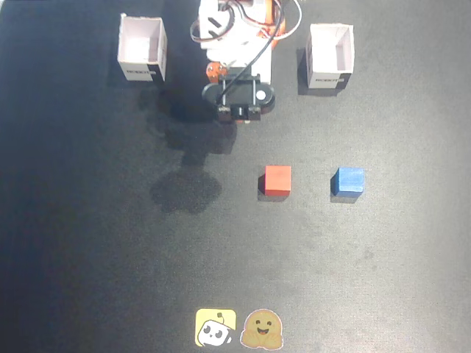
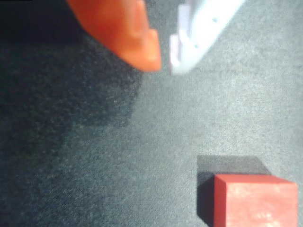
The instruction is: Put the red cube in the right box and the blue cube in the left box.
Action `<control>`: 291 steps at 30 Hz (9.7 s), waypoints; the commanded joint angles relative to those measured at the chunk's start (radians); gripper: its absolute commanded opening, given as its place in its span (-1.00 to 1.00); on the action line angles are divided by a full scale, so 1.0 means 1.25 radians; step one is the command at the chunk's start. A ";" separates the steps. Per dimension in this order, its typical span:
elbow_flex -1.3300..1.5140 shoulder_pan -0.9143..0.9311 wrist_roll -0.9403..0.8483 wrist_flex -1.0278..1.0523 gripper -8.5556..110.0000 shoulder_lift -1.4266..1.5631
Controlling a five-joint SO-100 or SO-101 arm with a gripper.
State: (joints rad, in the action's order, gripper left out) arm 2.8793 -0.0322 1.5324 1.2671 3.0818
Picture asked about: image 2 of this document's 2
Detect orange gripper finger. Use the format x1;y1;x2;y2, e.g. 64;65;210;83
66;0;162;72

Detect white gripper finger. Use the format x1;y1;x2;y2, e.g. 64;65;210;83
169;0;246;76

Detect black felt mat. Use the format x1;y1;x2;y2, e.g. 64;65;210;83
0;0;303;227

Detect red cube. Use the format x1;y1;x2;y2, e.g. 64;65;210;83
214;174;299;227

